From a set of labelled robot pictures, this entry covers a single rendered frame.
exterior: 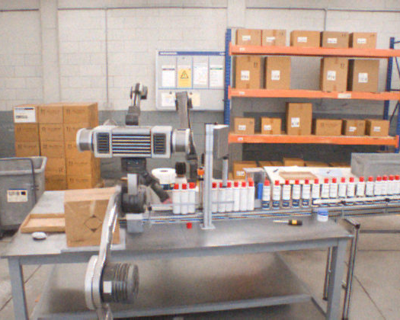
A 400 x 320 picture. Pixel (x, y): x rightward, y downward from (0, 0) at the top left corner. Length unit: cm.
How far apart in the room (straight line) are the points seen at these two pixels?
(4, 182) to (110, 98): 314
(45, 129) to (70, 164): 62
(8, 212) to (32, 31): 386
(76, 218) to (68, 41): 549
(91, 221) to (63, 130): 378
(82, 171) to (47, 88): 211
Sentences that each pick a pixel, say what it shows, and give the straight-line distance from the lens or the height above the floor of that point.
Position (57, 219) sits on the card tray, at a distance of 293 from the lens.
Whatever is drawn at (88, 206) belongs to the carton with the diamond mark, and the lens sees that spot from 232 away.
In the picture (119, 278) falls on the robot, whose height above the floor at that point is 94.
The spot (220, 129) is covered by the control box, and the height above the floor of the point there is 146.
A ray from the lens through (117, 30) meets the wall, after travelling 732.
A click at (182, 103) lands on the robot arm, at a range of 249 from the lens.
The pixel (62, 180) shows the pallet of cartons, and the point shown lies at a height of 32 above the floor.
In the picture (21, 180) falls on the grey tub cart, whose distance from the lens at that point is 475.
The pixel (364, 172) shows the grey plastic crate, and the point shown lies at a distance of 427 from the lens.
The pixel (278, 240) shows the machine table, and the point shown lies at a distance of 253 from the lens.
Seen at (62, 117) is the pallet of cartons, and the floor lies 122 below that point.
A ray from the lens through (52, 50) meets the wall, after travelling 758.
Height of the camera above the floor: 178
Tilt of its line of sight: 12 degrees down
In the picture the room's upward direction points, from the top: straight up
